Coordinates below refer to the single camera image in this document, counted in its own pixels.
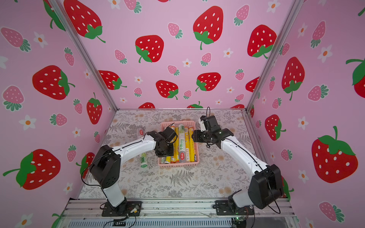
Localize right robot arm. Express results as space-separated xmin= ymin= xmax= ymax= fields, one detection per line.
xmin=192 ymin=116 xmax=284 ymax=210

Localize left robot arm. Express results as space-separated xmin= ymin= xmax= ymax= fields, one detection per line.
xmin=88 ymin=127 xmax=178 ymax=211

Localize pink plastic basket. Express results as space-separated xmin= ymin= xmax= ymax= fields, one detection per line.
xmin=158 ymin=120 xmax=200 ymax=168

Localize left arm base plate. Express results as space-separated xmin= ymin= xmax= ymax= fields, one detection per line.
xmin=102 ymin=200 xmax=143 ymax=217

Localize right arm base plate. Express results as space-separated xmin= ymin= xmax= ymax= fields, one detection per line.
xmin=213 ymin=200 xmax=254 ymax=216

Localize aluminium rail frame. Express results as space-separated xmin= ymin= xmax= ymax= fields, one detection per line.
xmin=53 ymin=198 xmax=300 ymax=228

